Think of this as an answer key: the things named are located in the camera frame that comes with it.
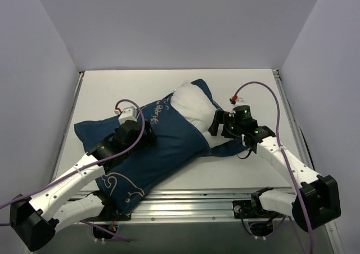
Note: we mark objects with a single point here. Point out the white pillow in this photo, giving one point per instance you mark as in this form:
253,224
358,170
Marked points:
194,101

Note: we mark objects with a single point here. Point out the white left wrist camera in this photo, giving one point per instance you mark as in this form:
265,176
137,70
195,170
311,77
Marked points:
129,113

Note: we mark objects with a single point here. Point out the aluminium right side rail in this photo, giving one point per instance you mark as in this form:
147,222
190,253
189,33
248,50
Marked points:
297,133

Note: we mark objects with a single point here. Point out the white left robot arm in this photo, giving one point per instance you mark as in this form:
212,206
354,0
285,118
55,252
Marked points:
36,218

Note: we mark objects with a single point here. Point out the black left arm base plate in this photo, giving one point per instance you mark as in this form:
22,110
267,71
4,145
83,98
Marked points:
118,213

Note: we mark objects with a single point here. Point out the aluminium front rail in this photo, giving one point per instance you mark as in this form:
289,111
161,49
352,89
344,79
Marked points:
188,206

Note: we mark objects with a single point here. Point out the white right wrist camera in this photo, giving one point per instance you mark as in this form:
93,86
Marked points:
237,101

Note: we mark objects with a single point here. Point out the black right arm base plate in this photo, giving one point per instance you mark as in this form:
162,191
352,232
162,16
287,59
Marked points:
243,207

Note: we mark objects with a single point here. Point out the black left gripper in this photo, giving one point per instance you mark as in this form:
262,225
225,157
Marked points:
150,136

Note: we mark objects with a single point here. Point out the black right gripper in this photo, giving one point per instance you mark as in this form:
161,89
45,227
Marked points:
218,125

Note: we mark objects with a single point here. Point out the aluminium left side rail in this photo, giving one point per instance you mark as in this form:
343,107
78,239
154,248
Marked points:
75,98

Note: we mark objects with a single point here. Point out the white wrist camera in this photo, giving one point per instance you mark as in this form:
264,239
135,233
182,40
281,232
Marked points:
129,113
237,101

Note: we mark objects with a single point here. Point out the blue embroidered pillowcase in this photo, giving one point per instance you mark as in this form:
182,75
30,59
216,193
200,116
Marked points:
178,144

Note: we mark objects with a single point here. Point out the aluminium rail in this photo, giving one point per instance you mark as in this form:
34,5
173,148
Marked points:
297,133
188,206
75,98

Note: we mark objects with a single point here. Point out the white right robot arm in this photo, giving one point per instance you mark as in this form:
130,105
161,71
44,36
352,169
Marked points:
315,201

